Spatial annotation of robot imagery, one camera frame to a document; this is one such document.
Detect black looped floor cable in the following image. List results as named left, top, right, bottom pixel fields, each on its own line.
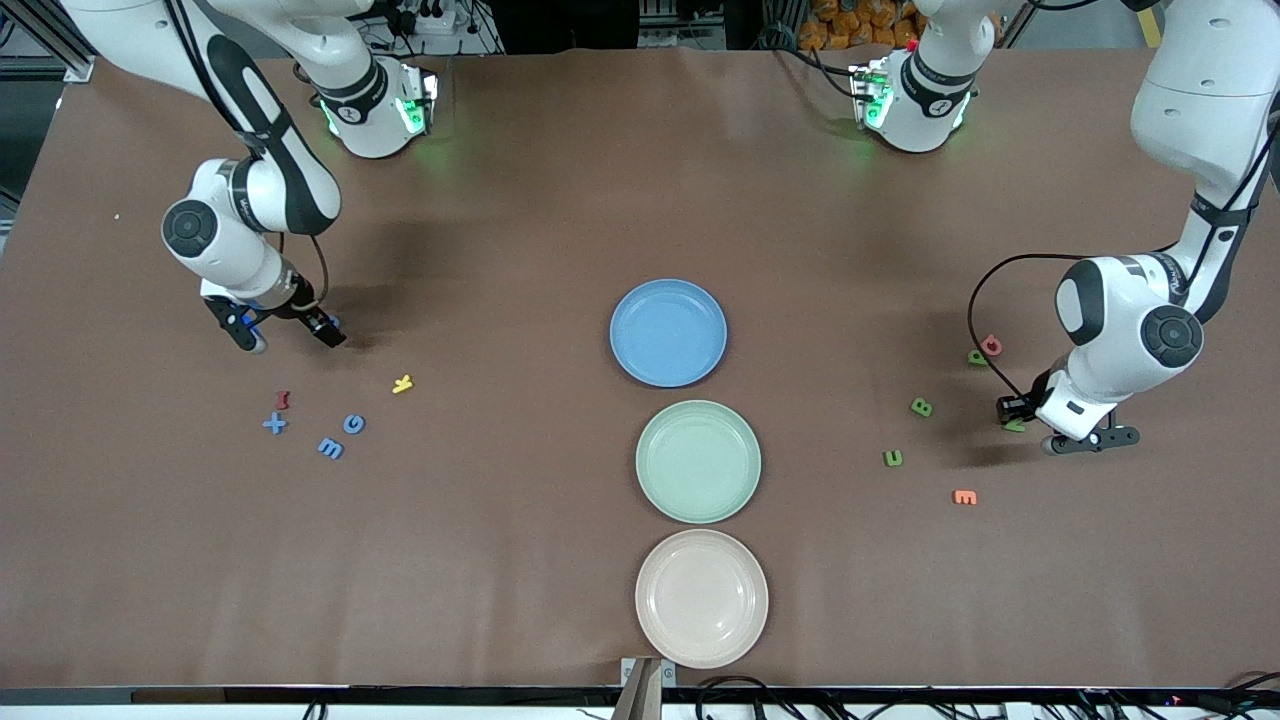
left=695, top=676, right=801, bottom=720

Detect metal table edge bracket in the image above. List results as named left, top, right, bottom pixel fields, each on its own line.
left=620, top=656, right=677, bottom=691

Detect white power strip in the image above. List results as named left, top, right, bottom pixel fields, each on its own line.
left=398, top=0, right=463, bottom=36

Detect beige pink plate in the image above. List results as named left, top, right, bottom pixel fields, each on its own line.
left=634, top=528, right=770, bottom=670

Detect brown table cover sheet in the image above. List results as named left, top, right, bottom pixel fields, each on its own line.
left=0, top=45, right=1280, bottom=691

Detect blue plate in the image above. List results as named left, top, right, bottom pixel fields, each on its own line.
left=609, top=278, right=729, bottom=389

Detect black base cable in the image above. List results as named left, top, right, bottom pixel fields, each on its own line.
left=760, top=25, right=863, bottom=101

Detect brown cardboard post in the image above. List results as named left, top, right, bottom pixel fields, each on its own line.
left=610, top=658, right=663, bottom=720

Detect aluminium frame profile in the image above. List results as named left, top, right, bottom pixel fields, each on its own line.
left=0, top=0, right=96, bottom=83

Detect light green plate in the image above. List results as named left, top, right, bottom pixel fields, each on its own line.
left=635, top=399, right=763, bottom=525

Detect orange packaged items pile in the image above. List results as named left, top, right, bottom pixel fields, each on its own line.
left=798, top=0, right=926, bottom=53

